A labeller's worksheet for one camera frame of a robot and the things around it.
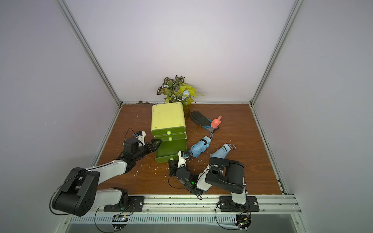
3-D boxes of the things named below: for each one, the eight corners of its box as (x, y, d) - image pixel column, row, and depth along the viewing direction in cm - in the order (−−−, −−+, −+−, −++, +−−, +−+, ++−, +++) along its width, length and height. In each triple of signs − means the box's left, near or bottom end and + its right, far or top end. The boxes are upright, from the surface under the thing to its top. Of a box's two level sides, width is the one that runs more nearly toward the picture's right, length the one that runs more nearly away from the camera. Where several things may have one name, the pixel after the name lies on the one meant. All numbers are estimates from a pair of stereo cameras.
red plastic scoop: (209, 125, 107) (210, 123, 105) (216, 116, 114) (217, 114, 112) (216, 129, 105) (216, 126, 103) (223, 119, 112) (223, 116, 110)
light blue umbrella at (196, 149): (194, 160, 90) (194, 156, 86) (187, 152, 93) (187, 149, 90) (216, 142, 98) (217, 138, 95) (209, 135, 102) (210, 131, 98)
